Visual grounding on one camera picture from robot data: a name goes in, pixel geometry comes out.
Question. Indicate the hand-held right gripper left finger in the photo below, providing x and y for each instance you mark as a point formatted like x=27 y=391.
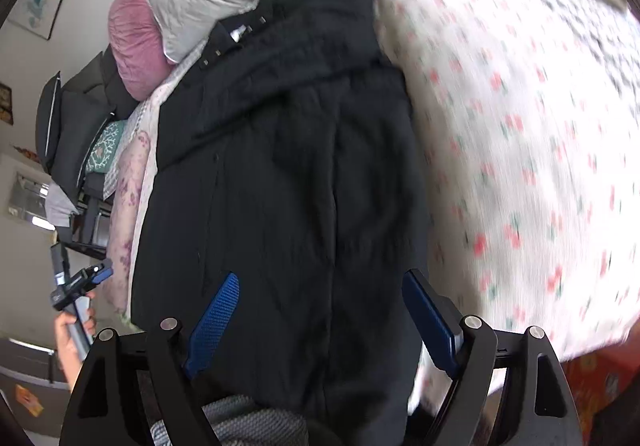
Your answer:
x=212 y=322

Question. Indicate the cherry print bed sheet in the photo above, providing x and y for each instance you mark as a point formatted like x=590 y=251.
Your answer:
x=500 y=125

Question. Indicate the pink velvet pillow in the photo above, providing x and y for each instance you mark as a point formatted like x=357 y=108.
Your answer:
x=137 y=45

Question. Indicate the teal patterned cushion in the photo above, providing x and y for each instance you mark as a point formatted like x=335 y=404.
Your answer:
x=105 y=145

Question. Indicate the grey cabinet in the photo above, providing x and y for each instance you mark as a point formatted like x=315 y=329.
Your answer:
x=25 y=376

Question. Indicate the small wall poster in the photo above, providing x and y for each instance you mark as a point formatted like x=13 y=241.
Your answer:
x=5 y=103

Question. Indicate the dark grey chair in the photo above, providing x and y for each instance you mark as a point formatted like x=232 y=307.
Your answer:
x=70 y=125

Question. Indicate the black jacket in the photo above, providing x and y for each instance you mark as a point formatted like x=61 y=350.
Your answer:
x=300 y=186

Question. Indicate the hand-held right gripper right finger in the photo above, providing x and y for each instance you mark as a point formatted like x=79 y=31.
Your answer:
x=431 y=321

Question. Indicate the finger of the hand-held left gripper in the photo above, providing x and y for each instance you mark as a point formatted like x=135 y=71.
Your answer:
x=102 y=272

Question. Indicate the red patterned cloth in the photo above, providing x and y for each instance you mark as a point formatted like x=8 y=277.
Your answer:
x=600 y=386

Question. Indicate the person's left hand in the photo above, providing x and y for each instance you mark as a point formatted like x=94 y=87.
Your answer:
x=64 y=341

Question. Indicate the framed wall picture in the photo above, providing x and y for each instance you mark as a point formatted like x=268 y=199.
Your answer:
x=41 y=5

